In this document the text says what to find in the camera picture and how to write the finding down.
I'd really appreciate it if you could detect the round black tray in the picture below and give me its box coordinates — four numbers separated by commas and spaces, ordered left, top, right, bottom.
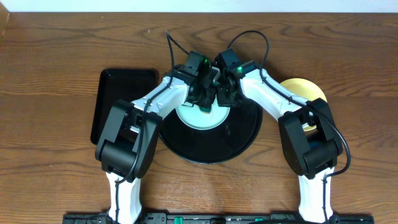
160, 102, 262, 164

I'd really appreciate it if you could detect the green and yellow sponge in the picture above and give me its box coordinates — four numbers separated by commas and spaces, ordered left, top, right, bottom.
199, 106, 211, 113

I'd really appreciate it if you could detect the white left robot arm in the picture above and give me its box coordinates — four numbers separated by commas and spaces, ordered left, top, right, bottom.
95, 66, 199, 223

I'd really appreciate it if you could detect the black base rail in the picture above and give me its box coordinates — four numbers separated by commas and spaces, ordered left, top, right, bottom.
62, 213, 374, 224

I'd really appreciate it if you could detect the yellow plate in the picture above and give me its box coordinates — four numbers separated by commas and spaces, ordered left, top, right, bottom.
279, 77, 328, 132

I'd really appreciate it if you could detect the rectangular black tray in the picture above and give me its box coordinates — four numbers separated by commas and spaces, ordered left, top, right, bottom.
90, 68, 159, 145

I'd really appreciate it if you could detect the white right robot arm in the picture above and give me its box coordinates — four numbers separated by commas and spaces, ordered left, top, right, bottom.
216, 61, 349, 223

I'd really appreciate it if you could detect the pale green plate red streak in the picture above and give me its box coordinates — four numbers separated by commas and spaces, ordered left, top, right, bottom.
175, 98, 230, 130

